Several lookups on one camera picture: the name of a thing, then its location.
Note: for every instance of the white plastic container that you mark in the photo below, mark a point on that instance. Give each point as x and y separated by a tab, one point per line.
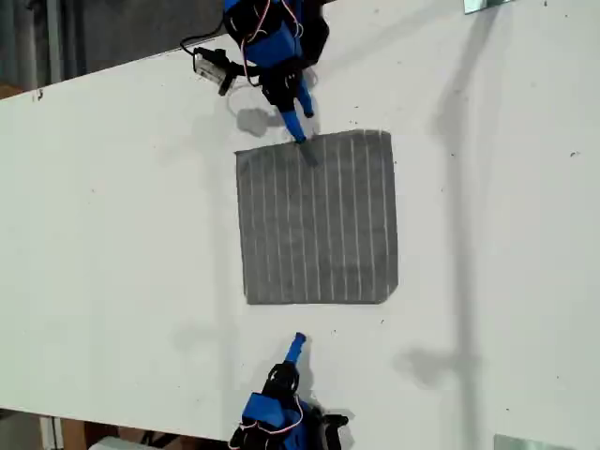
112	444

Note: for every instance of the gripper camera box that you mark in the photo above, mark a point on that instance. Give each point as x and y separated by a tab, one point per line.
335	419
207	65

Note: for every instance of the brown cardboard box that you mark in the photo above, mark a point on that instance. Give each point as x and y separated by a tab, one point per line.
72	436

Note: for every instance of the black camera mount stalk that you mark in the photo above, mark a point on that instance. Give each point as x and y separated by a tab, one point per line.
226	84

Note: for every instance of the grey striped square towel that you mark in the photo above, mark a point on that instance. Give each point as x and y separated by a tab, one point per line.
319	220

